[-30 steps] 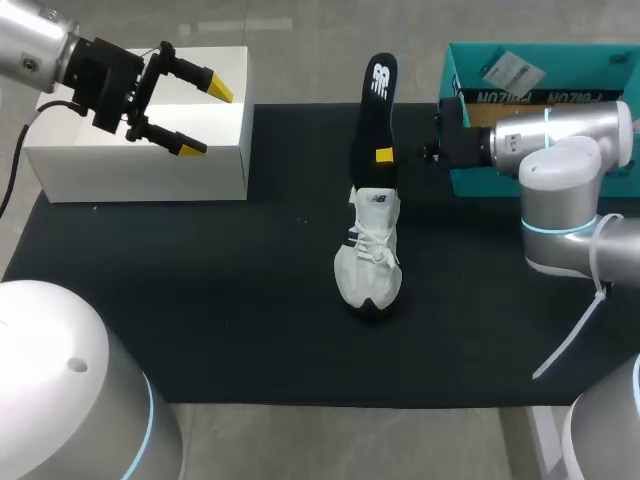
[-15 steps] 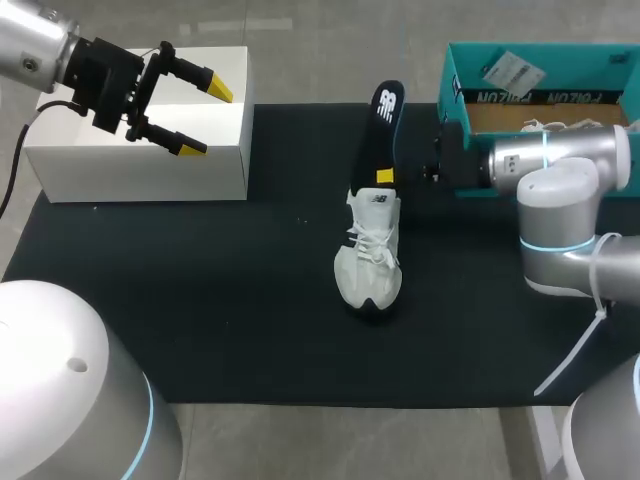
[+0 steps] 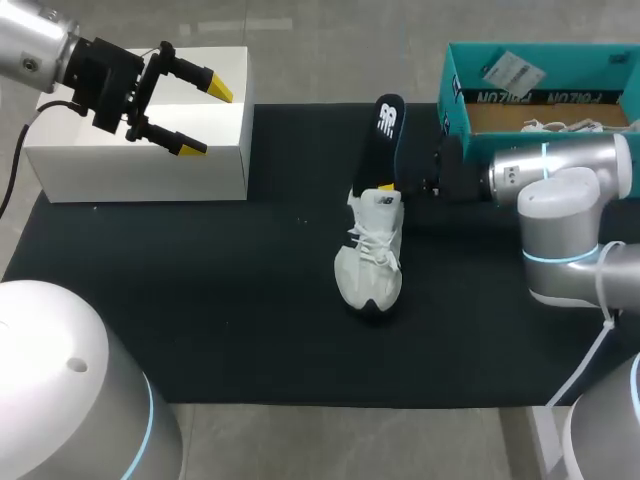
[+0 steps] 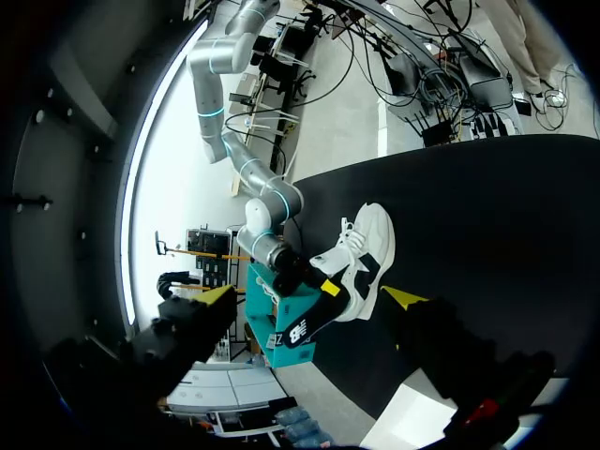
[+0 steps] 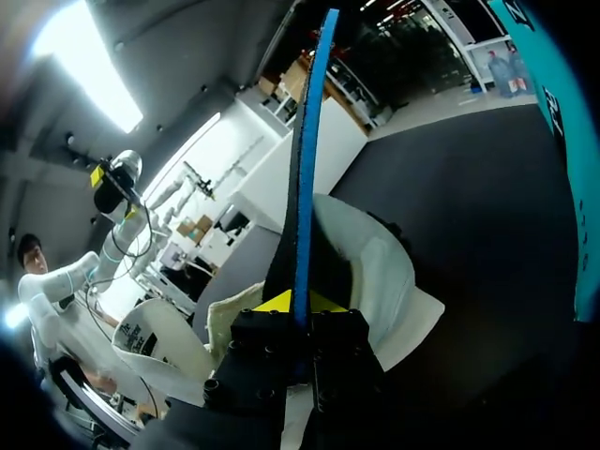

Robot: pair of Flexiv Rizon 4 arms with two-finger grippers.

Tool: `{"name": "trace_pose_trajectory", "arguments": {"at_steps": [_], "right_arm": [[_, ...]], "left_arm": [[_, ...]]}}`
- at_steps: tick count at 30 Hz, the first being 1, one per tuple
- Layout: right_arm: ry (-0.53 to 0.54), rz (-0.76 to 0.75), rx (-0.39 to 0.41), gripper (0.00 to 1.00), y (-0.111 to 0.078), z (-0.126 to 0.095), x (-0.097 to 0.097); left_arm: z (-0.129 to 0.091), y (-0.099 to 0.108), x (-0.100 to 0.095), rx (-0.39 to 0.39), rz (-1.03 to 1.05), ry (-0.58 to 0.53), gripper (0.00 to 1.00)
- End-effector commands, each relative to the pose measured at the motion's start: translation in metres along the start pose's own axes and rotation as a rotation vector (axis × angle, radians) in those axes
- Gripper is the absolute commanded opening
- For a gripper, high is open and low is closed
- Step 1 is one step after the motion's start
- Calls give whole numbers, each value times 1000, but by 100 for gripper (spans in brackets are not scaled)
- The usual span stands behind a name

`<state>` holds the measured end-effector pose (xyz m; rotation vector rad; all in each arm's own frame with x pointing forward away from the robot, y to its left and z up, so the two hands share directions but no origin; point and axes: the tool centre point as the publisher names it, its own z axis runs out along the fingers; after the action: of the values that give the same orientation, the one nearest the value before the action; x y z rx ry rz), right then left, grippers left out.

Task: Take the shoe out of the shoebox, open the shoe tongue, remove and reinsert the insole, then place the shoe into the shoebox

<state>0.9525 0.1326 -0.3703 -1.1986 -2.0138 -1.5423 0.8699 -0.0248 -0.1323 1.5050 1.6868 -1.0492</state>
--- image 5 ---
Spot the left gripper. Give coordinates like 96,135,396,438
90,158,143,221

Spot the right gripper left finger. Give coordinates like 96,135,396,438
203,289,309,414

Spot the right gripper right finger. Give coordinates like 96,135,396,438
308,292,386,414

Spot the white shoe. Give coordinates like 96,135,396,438
111,191,446,409

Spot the person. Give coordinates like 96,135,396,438
16,232,121,398

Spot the teal box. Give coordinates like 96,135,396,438
487,0,600,324

